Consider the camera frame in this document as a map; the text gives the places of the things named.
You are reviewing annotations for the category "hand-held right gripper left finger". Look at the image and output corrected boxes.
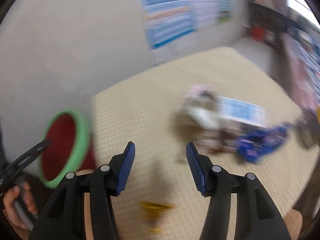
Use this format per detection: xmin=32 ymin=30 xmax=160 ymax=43
xmin=29 ymin=141 xmax=136 ymax=240

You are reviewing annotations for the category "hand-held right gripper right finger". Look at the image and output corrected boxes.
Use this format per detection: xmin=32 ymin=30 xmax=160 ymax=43
xmin=186 ymin=142 xmax=292 ymax=240

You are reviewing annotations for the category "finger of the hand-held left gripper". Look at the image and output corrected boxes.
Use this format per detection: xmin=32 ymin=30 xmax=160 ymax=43
xmin=0 ymin=139 xmax=50 ymax=196

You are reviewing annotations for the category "red bin with green rim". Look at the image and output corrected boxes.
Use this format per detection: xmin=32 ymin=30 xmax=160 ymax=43
xmin=38 ymin=109 xmax=97 ymax=189

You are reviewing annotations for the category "small yellow wrapper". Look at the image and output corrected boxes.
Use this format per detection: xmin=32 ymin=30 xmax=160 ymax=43
xmin=139 ymin=201 xmax=176 ymax=233

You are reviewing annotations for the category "pink wrapper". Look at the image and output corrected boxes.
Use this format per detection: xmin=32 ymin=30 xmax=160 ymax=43
xmin=174 ymin=84 xmax=222 ymax=132

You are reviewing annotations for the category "blue cookie wrapper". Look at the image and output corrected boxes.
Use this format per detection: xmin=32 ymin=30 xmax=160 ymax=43
xmin=234 ymin=123 xmax=292 ymax=163

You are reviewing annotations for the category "white and blue packet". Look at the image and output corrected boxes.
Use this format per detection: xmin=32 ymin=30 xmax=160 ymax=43
xmin=217 ymin=96 xmax=266 ymax=128

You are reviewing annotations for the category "person's left hand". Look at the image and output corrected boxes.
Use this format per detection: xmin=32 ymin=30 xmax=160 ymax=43
xmin=2 ymin=182 xmax=38 ymax=230

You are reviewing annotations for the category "small red bin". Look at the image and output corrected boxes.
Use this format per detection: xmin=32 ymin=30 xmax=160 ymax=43
xmin=251 ymin=26 xmax=265 ymax=42

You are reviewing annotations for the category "dark metal desk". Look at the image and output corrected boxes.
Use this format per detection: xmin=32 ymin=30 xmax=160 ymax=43
xmin=246 ymin=0 xmax=301 ymax=47

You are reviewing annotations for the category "window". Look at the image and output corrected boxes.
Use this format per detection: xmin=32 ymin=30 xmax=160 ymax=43
xmin=286 ymin=0 xmax=320 ymax=28

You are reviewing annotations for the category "large blue wall poster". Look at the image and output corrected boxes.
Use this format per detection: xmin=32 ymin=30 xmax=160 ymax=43
xmin=137 ymin=0 xmax=198 ymax=51

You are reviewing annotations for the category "white grid wall poster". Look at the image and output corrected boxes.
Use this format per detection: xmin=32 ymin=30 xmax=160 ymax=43
xmin=191 ymin=0 xmax=221 ymax=30

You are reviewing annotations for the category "green-edged wall poster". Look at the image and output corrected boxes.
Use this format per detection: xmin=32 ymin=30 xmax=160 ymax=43
xmin=215 ymin=0 xmax=235 ymax=25

